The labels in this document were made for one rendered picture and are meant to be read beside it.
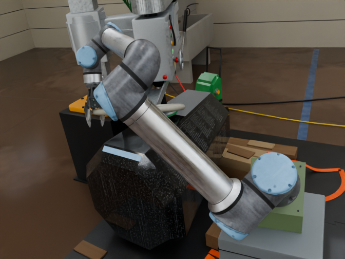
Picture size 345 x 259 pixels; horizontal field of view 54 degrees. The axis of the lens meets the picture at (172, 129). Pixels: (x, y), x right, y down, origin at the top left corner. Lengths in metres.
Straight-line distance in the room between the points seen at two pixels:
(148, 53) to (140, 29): 1.19
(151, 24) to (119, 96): 1.25
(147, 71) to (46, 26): 8.60
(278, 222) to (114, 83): 0.88
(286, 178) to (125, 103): 0.59
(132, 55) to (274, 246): 0.91
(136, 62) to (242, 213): 0.61
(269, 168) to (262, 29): 6.03
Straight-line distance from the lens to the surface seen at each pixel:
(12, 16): 9.66
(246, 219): 1.22
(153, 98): 2.19
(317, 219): 1.60
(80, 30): 2.86
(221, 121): 2.73
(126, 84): 1.02
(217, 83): 4.00
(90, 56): 1.57
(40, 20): 9.66
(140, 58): 1.04
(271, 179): 1.21
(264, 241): 1.48
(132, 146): 2.19
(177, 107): 1.66
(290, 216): 1.47
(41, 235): 3.06
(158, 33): 2.23
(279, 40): 7.14
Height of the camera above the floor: 1.91
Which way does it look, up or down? 28 degrees down
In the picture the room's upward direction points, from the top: 7 degrees counter-clockwise
